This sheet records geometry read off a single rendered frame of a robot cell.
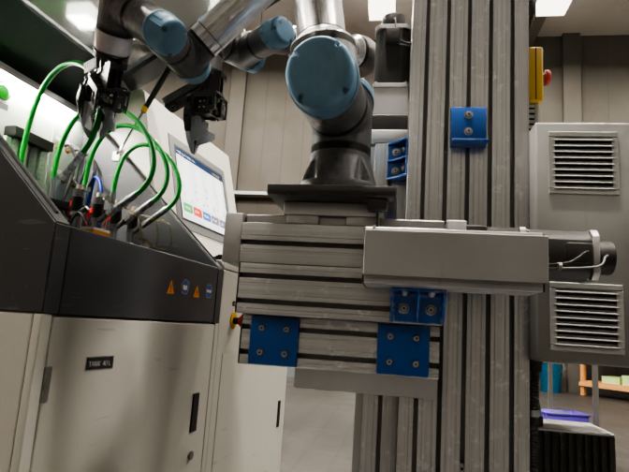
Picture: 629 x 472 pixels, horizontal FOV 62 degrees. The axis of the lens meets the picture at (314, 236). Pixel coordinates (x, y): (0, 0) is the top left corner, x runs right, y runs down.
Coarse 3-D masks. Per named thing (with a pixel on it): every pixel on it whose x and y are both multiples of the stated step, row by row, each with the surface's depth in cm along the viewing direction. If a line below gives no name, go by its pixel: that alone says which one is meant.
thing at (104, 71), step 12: (108, 60) 107; (120, 60) 109; (96, 72) 113; (108, 72) 107; (120, 72) 111; (96, 84) 109; (108, 84) 109; (120, 84) 112; (96, 96) 109; (108, 96) 112; (120, 96) 112; (96, 108) 112; (108, 108) 113; (120, 108) 114
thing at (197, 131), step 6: (192, 120) 131; (198, 120) 131; (192, 126) 131; (198, 126) 130; (204, 126) 130; (186, 132) 130; (192, 132) 130; (198, 132) 130; (204, 132) 130; (186, 138) 130; (192, 138) 130; (198, 138) 130; (192, 144) 131; (192, 150) 131
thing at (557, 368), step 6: (546, 366) 853; (552, 366) 849; (558, 366) 849; (540, 372) 863; (546, 372) 853; (552, 372) 848; (558, 372) 848; (540, 378) 863; (546, 378) 852; (552, 378) 847; (558, 378) 847; (540, 384) 865; (546, 384) 851; (558, 384) 847; (546, 390) 850; (558, 390) 846
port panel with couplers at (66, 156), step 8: (56, 128) 164; (56, 136) 164; (72, 136) 171; (56, 144) 164; (72, 144) 171; (80, 144) 175; (64, 152) 168; (48, 160) 162; (64, 160) 168; (48, 168) 161; (64, 168) 168; (48, 176) 161; (56, 176) 162; (48, 184) 162; (56, 184) 165; (64, 184) 168; (72, 184) 171; (56, 192) 165; (64, 192) 168; (72, 192) 172
